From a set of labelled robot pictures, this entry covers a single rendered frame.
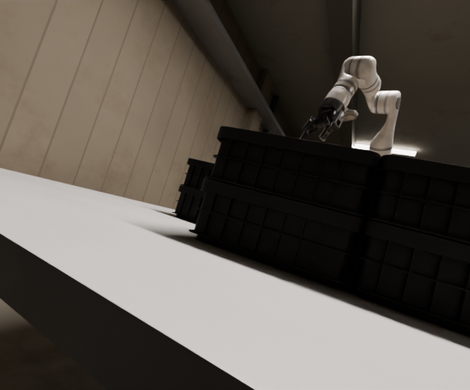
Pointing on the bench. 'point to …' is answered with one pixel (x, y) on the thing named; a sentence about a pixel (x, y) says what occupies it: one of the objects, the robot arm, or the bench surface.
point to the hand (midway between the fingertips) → (311, 139)
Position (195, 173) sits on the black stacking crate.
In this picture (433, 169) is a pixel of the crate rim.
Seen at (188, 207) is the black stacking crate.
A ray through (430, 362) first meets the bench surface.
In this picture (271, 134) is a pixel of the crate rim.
